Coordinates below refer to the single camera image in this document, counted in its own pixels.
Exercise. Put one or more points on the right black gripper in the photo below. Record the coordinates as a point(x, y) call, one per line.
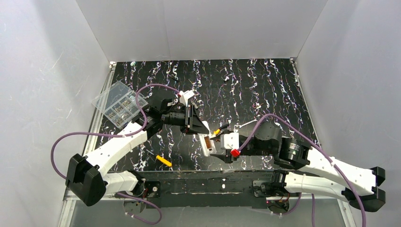
point(220, 145)

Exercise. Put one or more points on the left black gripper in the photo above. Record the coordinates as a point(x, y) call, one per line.
point(190, 120)

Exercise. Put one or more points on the white remote control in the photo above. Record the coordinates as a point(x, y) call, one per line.
point(207, 144)

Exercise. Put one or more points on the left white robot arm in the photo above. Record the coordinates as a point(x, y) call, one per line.
point(88, 176)

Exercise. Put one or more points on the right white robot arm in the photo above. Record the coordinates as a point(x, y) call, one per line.
point(302, 168)

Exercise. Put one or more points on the yellow black pliers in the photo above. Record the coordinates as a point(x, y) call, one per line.
point(221, 127)

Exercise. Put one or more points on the silver hex key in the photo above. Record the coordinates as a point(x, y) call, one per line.
point(247, 123)

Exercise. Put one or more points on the clear plastic screw box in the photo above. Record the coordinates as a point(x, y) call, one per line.
point(119, 104)

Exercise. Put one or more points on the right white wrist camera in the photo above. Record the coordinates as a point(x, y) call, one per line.
point(230, 141)

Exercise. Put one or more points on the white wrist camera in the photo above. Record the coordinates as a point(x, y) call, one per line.
point(185, 96)
point(230, 141)

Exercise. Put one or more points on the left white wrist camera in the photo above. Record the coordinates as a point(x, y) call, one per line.
point(185, 96)

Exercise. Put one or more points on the yellow handle screwdriver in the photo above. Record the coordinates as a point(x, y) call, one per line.
point(161, 159)

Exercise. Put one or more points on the aluminium frame rail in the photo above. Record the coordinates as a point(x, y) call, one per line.
point(176, 100)

